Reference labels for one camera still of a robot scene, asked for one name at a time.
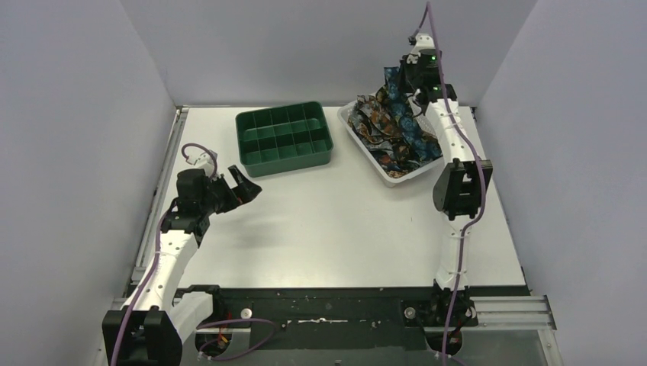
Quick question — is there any green compartment tray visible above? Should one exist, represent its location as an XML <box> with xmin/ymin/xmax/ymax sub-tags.
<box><xmin>235</xmin><ymin>101</ymin><xmax>334</xmax><ymax>178</ymax></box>

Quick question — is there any white plastic basket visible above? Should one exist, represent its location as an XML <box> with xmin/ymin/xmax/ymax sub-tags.
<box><xmin>337</xmin><ymin>91</ymin><xmax>443</xmax><ymax>187</ymax></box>

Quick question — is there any blue patterned tie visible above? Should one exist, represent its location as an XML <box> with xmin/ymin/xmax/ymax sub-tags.
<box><xmin>384</xmin><ymin>66</ymin><xmax>442</xmax><ymax>162</ymax></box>

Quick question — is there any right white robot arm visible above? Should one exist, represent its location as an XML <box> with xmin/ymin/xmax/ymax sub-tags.
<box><xmin>398</xmin><ymin>45</ymin><xmax>493</xmax><ymax>291</ymax></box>

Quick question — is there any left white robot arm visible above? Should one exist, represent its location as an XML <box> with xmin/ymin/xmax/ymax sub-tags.
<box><xmin>101</xmin><ymin>165</ymin><xmax>262</xmax><ymax>365</ymax></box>

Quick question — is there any pile of patterned ties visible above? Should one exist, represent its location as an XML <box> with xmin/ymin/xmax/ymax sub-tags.
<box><xmin>347</xmin><ymin>85</ymin><xmax>442</xmax><ymax>178</ymax></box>

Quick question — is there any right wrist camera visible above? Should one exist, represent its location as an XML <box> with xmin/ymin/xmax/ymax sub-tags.
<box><xmin>405</xmin><ymin>33</ymin><xmax>437</xmax><ymax>65</ymax></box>

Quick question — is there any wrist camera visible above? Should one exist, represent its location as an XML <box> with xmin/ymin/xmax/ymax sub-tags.
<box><xmin>405</xmin><ymin>33</ymin><xmax>437</xmax><ymax>65</ymax></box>
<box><xmin>185</xmin><ymin>152</ymin><xmax>217</xmax><ymax>178</ymax></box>

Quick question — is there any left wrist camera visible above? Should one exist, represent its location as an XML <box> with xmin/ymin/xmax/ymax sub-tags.
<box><xmin>185</xmin><ymin>152</ymin><xmax>217</xmax><ymax>178</ymax></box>

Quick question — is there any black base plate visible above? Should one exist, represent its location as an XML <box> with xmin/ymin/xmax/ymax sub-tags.
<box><xmin>175</xmin><ymin>285</ymin><xmax>530</xmax><ymax>355</ymax></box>

